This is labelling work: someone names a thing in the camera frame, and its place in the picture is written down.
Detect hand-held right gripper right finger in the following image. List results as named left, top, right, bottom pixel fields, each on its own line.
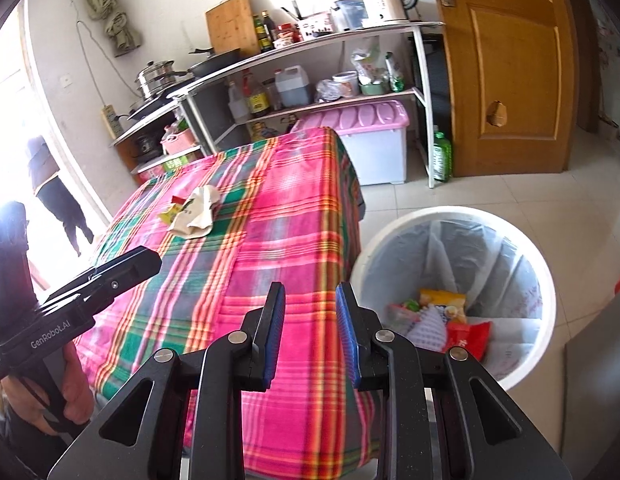
left=336, top=281, right=573, bottom=480

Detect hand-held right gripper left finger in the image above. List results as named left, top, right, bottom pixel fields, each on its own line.
left=60, top=282, right=285, bottom=480

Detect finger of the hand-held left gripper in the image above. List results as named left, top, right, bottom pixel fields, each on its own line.
left=37, top=246, right=162, bottom=318

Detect small yellow wrapper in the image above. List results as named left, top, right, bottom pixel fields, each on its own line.
left=157, top=195, right=189, bottom=226

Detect white foam fruit net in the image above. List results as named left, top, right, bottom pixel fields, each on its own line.
left=406, top=309, right=449, bottom=352

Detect yellow snack bag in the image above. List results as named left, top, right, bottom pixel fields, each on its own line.
left=419, top=288, right=469, bottom=324

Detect red snack packet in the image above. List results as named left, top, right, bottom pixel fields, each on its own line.
left=444, top=320, right=492, bottom=362

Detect white trash bin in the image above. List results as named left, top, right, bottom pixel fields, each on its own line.
left=349, top=204, right=558, bottom=394

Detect person's left hand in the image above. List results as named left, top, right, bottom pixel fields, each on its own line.
left=1, top=346, right=97, bottom=437

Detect plaid tablecloth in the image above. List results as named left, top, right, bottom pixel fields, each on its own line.
left=72, top=126, right=385, bottom=480

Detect pink woven basket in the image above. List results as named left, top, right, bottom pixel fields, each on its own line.
left=161, top=127, right=200, bottom=156

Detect beige power strip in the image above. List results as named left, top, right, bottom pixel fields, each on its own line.
left=102, top=104, right=122, bottom=139

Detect black induction cooker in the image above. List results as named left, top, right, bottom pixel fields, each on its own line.
left=127, top=94, right=181, bottom=122

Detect steel steamer pot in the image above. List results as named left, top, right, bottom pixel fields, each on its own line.
left=135, top=59, right=179, bottom=99

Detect green plastic bottle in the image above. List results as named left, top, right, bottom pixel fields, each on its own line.
left=432, top=124, right=453, bottom=184

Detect pink-lidded storage box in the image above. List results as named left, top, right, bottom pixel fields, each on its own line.
left=289, top=99, right=410, bottom=187

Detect cooking oil bottle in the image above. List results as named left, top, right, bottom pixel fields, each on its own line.
left=244, top=72, right=271, bottom=119

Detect black frying pan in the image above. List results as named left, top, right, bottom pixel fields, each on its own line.
left=187, top=47, right=243, bottom=79

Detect white plastic jug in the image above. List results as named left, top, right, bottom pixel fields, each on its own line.
left=274, top=64, right=313, bottom=109

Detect green hanging cloth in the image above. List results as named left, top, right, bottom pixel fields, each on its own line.
left=79, top=0, right=144, bottom=57

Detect wooden cutting board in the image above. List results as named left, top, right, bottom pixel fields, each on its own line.
left=205, top=0, right=263, bottom=59

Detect dark sauce bottles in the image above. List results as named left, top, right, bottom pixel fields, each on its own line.
left=253, top=10, right=279, bottom=53

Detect white metal shelf rack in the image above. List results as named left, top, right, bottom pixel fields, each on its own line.
left=109, top=20, right=445, bottom=190

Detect pink utensil holder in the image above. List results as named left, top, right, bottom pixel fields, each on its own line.
left=296, top=10, right=335, bottom=38

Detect wooden door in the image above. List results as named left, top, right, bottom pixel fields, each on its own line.
left=424, top=0, right=581, bottom=179

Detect clear plastic container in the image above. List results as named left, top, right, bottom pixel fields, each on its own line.
left=334, top=0, right=367, bottom=32

